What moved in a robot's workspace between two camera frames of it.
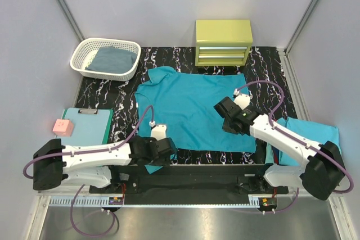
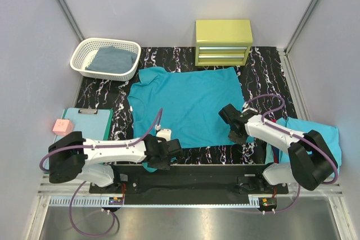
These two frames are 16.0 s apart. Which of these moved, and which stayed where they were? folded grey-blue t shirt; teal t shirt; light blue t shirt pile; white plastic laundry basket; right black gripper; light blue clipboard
Moved: teal t shirt; right black gripper
Stayed: folded grey-blue t shirt; light blue clipboard; white plastic laundry basket; light blue t shirt pile
